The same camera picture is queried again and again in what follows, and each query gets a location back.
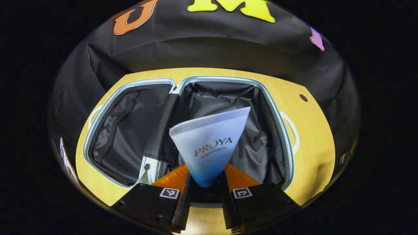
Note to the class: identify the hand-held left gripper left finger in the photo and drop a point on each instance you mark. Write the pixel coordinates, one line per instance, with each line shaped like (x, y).
(184, 209)

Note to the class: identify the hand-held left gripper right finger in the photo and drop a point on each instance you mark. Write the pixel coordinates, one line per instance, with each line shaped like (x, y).
(228, 212)

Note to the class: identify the white blue skincare tube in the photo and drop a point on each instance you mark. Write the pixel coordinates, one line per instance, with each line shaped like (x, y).
(209, 147)

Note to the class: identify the light blue suitcase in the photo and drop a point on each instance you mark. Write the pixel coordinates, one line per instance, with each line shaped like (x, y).
(124, 137)

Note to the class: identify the white printed board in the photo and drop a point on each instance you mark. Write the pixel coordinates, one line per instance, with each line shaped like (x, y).
(67, 161)

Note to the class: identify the black backdrop cloth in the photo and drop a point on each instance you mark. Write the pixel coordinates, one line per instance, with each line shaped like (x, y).
(212, 49)

